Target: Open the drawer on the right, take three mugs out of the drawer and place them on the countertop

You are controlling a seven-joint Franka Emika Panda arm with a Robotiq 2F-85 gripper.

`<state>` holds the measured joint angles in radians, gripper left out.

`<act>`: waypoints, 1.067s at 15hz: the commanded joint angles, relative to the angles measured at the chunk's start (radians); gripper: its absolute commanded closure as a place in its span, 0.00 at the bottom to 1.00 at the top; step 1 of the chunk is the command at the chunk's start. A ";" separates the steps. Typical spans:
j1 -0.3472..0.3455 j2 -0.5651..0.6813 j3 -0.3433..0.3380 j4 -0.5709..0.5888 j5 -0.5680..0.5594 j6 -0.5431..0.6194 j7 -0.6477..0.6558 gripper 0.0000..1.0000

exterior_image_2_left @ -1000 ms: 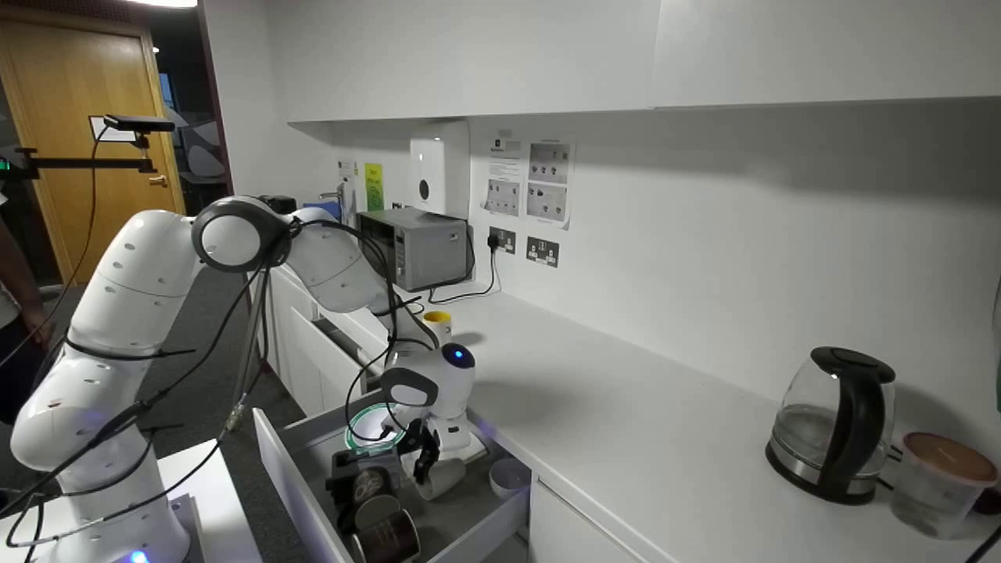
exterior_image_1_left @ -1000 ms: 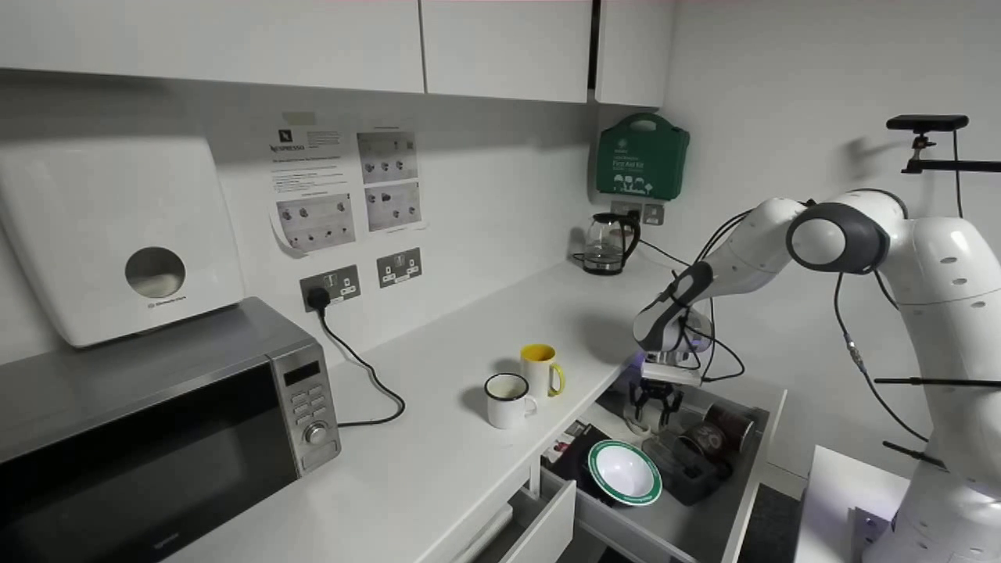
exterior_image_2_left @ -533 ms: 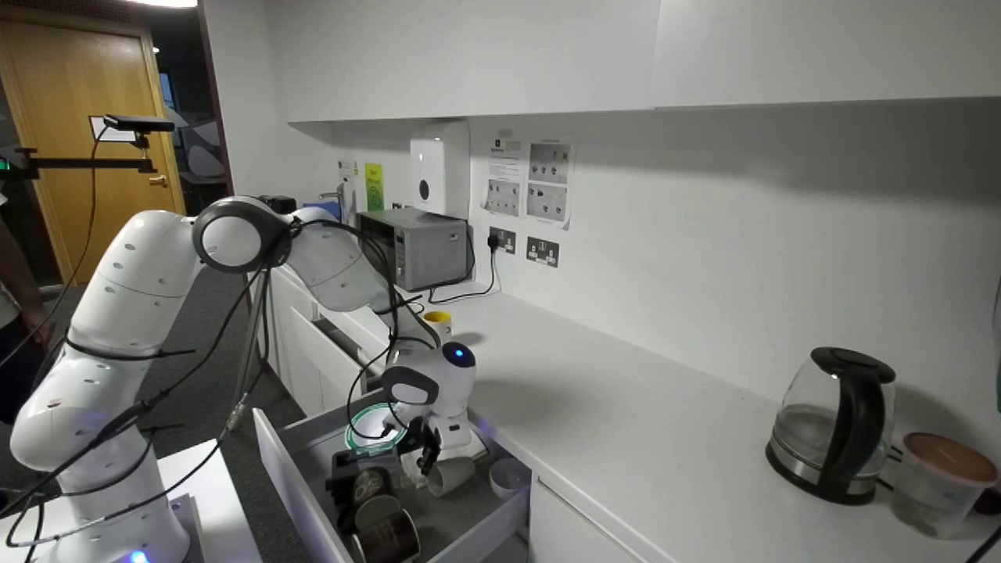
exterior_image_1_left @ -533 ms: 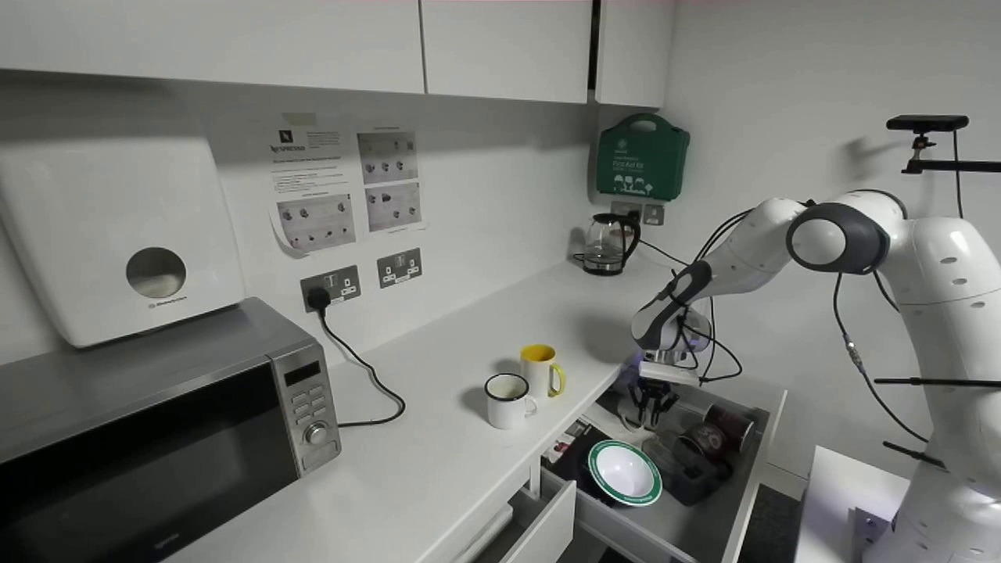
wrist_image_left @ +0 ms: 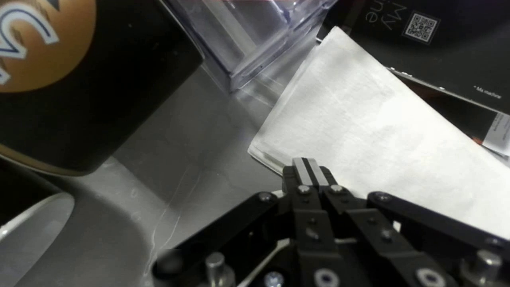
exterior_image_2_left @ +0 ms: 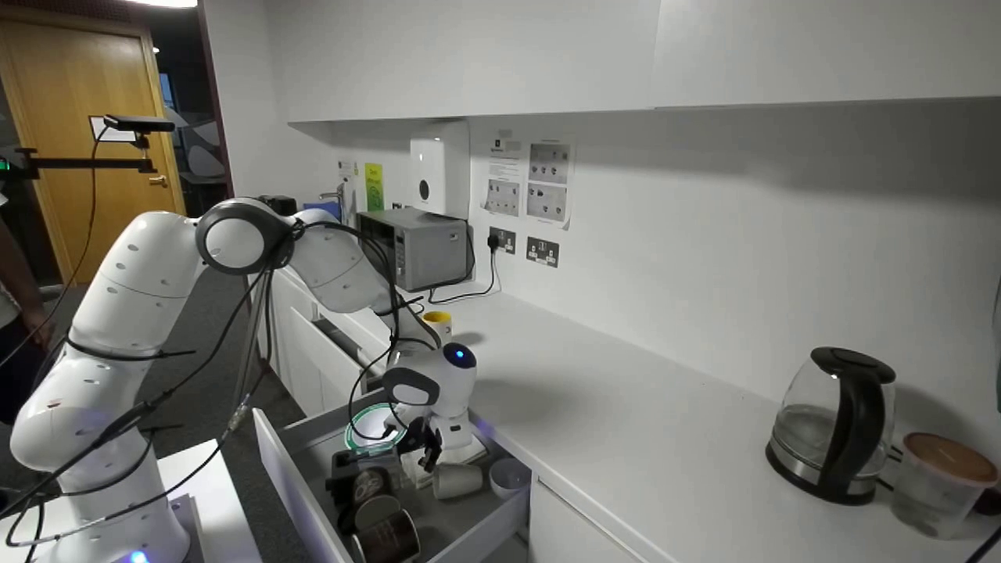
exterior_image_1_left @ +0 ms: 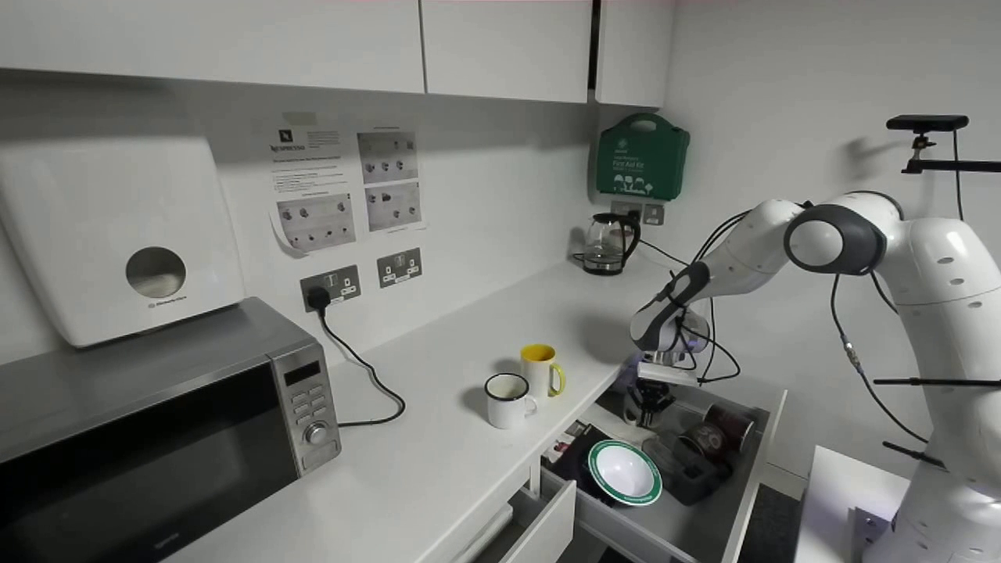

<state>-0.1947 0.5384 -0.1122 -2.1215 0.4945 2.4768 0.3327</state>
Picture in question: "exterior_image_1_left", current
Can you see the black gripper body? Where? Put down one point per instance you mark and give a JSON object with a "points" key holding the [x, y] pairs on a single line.
{"points": [[657, 396]]}

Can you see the white mug yellow interior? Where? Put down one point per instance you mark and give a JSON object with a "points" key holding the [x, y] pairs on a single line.
{"points": [[539, 371]]}

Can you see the white mug blue rim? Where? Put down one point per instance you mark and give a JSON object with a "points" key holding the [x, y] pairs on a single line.
{"points": [[509, 404]]}

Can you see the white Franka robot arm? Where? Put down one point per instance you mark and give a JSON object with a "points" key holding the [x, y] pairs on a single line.
{"points": [[940, 269]]}

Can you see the black box brown label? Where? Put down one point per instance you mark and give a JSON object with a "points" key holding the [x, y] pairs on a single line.
{"points": [[707, 439]]}

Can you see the green rimmed white plate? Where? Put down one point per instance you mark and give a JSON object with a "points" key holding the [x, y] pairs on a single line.
{"points": [[625, 472]]}

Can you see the glass electric kettle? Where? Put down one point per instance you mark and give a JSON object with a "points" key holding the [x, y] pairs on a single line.
{"points": [[612, 245]]}

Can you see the white robot stand table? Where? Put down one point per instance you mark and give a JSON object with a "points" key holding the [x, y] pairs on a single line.
{"points": [[835, 502]]}

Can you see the white kitchen counter unit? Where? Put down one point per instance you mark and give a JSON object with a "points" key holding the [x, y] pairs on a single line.
{"points": [[448, 346]]}

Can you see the green first aid kit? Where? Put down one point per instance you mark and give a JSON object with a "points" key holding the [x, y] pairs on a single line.
{"points": [[640, 159]]}

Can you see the small picture notice sheet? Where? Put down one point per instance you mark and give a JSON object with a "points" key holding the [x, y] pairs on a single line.
{"points": [[390, 157], [395, 206]]}

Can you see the tall white instruction notice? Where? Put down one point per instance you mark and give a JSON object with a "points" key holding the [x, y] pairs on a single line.
{"points": [[314, 220]]}

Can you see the silver microwave oven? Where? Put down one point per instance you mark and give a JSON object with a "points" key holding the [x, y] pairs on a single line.
{"points": [[157, 469]]}

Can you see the white paper towel dispenser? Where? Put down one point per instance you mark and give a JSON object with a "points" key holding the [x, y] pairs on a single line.
{"points": [[106, 229]]}

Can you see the small wall socket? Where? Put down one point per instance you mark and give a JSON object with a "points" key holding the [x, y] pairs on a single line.
{"points": [[652, 215]]}

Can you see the double wall socket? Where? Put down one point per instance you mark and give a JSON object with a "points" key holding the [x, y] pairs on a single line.
{"points": [[400, 267], [345, 283]]}

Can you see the black camera on mount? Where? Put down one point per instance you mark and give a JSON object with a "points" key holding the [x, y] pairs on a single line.
{"points": [[926, 122]]}

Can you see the white wall cabinets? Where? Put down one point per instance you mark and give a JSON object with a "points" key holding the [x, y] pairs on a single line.
{"points": [[207, 42]]}

